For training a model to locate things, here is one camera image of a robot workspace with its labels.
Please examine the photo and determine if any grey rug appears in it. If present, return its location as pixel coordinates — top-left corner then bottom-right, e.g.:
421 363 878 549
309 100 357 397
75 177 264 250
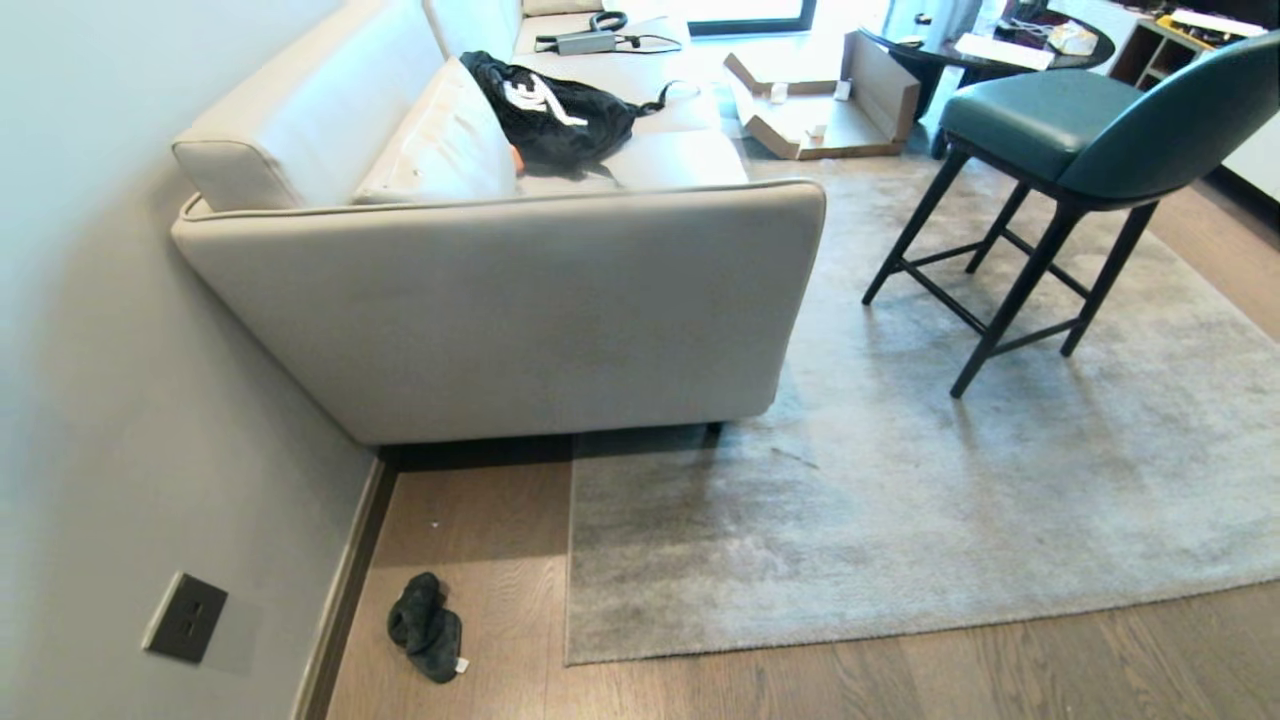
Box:
564 155 1280 667

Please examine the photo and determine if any dark green cloth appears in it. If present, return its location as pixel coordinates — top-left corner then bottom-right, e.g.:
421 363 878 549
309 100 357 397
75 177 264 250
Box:
387 572 471 685

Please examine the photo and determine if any beige fabric sofa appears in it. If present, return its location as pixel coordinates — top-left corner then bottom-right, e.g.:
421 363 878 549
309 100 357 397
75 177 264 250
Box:
170 0 827 446

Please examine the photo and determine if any black bag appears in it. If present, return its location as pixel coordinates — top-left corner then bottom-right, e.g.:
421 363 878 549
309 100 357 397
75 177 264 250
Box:
460 50 676 169

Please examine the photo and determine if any beige cushion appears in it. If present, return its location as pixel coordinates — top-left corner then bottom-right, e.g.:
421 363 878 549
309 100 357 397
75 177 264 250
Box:
352 56 521 206

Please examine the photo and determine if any flat cardboard box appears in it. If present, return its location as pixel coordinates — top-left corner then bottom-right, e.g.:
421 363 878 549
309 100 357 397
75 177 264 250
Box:
723 30 922 161

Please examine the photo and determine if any round black table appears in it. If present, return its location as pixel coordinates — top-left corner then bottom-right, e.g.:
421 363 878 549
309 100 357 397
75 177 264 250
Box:
858 5 1117 161

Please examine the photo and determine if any white paper sheet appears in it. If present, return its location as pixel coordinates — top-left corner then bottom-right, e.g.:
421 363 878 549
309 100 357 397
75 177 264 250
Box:
954 32 1057 72

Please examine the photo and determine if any green bar stool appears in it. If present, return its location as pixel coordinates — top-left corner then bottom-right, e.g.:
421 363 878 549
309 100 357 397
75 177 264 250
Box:
862 30 1280 399

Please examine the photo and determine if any tissue pack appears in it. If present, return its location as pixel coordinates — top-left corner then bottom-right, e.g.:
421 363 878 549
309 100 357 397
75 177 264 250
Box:
1046 20 1100 57

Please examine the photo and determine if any wooden shelf unit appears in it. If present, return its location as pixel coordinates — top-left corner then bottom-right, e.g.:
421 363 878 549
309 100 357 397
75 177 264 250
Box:
1108 8 1280 89

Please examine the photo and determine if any grey power adapter with cable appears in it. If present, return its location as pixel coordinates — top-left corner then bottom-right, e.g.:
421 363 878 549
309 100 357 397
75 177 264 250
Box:
534 10 685 57

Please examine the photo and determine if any dark wall socket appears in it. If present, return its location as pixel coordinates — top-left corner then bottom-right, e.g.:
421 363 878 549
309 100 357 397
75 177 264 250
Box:
142 571 229 665

